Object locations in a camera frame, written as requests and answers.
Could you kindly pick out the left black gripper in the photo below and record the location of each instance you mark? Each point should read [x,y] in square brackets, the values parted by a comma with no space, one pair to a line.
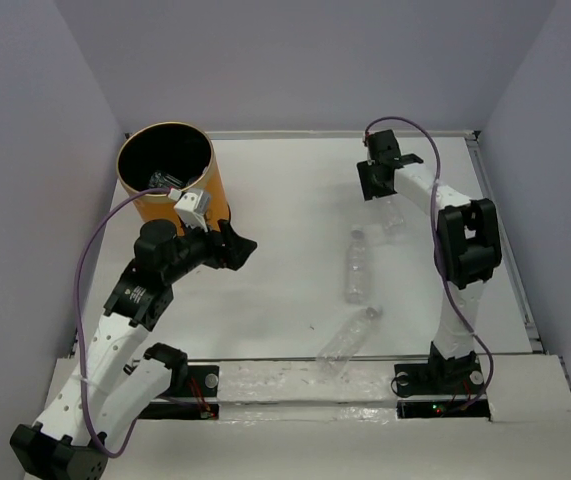
[234,252]

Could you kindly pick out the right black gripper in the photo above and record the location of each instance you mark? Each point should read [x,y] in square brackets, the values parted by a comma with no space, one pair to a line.
[370,190]

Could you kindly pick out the clear bottle green white label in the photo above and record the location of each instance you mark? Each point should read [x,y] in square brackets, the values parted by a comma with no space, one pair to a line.
[161,179]

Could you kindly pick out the clear bottle front grey cap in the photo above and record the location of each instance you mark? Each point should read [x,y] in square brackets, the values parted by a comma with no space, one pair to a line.
[348,340]

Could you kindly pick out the clear bottle white cap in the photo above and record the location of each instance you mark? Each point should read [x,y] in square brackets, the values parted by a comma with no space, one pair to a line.
[197,181]

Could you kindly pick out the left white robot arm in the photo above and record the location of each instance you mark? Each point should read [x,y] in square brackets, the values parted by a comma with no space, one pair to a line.
[92,417]

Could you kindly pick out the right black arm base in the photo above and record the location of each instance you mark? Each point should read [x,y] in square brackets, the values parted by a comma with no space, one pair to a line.
[425,395]

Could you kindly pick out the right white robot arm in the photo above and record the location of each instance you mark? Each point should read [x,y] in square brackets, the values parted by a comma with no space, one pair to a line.
[467,251]

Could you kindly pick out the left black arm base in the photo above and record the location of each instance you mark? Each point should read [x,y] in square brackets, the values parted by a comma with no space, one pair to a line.
[193,397]

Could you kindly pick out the orange cylindrical bin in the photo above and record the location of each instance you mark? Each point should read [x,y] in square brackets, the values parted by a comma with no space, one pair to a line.
[179,149]

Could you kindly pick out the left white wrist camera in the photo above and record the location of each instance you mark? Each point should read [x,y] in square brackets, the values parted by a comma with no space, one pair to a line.
[191,206]

